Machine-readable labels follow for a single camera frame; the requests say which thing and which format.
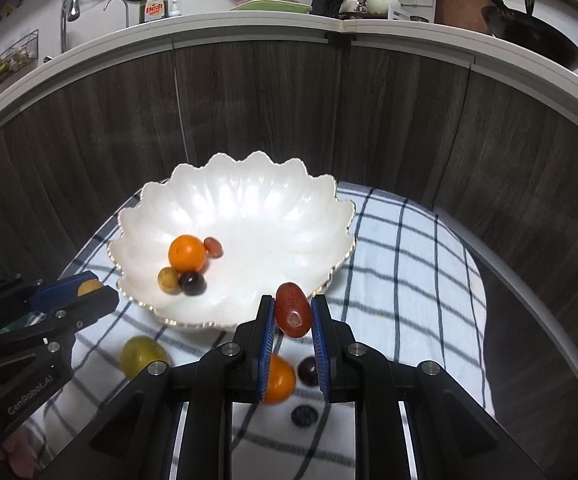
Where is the green tray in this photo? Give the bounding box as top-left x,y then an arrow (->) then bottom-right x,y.
229,0 -> 314,13

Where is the black wire wall basket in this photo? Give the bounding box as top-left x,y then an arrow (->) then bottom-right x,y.
0,30 -> 40,88

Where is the dark purple grape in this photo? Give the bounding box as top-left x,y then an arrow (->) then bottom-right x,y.
296,356 -> 320,387
178,271 -> 206,296

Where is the large brown longan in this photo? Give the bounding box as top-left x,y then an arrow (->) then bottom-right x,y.
157,267 -> 181,293

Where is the white scalloped bowl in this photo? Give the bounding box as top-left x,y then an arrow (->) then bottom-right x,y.
108,151 -> 357,331

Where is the small curved tap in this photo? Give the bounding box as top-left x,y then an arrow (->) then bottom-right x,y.
104,0 -> 130,28

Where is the mandarin orange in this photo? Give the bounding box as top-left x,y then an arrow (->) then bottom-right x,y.
168,234 -> 206,271
264,353 -> 297,405

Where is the blueberry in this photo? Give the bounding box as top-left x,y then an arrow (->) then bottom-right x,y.
290,405 -> 318,428

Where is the red jujube date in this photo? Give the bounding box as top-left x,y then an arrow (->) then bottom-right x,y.
275,282 -> 312,338

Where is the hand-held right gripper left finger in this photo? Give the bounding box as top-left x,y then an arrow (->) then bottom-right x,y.
32,270 -> 99,312

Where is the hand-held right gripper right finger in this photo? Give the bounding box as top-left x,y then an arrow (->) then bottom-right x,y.
43,289 -> 120,349

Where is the green dish soap bottle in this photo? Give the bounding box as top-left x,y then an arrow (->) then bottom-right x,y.
139,0 -> 169,24

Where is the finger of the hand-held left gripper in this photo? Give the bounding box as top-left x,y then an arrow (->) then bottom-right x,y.
59,296 -> 277,480
310,294 -> 535,480

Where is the person's left hand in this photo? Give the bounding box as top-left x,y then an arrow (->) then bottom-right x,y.
0,432 -> 38,479

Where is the green round fruit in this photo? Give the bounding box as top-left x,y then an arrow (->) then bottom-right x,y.
120,336 -> 172,381

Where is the dark wood kitchen counter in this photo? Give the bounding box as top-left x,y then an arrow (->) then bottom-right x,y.
0,10 -> 578,386

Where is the tall chrome faucet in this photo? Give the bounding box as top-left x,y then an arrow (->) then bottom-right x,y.
60,0 -> 82,53

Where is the blue white checkered cloth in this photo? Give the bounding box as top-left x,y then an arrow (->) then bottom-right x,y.
19,182 -> 495,480

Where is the black wok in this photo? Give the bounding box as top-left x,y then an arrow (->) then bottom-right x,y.
452,0 -> 578,71

